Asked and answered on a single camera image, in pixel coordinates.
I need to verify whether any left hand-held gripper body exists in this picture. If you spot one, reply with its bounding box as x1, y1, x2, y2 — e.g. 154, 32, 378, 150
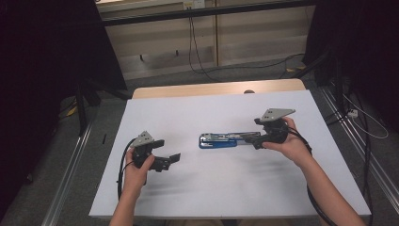
130, 130, 172, 173

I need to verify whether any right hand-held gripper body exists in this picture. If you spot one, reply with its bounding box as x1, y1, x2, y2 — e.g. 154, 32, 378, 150
259, 107, 296, 145

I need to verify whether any blue stapler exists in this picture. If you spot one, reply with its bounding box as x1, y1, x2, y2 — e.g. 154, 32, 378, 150
198, 131, 262, 150

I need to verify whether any person's right hand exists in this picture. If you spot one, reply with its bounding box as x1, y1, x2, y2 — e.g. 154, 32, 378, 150
262, 116, 313, 168

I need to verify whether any person's left hand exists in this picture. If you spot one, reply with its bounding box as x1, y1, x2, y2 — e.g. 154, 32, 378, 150
121, 150, 155, 197

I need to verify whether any white table cover board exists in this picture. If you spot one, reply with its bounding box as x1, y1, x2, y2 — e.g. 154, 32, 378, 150
88, 89, 372, 219

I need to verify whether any wooden table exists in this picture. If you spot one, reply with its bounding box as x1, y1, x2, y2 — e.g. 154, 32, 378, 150
132, 78, 307, 100

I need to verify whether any black metal stand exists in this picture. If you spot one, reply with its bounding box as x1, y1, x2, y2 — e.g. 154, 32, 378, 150
74, 78, 133, 137
294, 49, 347, 118

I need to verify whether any beige shelf unit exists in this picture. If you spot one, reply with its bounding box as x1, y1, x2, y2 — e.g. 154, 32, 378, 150
95, 0, 315, 81

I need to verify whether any black curtain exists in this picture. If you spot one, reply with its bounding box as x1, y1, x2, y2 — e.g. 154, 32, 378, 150
303, 0, 399, 133
0, 0, 128, 218

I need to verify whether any black horizontal bar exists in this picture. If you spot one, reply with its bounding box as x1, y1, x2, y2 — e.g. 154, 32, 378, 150
101, 0, 315, 27

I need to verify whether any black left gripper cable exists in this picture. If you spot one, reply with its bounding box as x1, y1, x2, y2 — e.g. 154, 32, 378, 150
116, 137, 138, 202

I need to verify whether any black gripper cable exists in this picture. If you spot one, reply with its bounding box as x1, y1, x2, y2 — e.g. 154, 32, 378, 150
116, 137, 138, 202
283, 126, 338, 226

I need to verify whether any aluminium floor rail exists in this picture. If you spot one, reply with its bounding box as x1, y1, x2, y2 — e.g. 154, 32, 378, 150
319, 85, 399, 215
40, 121, 94, 226

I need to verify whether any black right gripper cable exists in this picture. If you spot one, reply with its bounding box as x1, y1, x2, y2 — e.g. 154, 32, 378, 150
283, 126, 338, 226

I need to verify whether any thick black floor cable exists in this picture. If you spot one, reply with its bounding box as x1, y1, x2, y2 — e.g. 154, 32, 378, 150
352, 89, 375, 226

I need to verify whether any white cable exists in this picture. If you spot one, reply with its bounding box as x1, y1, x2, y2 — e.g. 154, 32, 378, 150
343, 93, 390, 140

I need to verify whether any black hanging cable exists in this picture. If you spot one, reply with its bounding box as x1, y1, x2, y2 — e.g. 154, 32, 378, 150
187, 16, 220, 83

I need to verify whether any white wall socket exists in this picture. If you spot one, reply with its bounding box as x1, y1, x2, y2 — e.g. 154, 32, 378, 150
183, 0, 206, 10

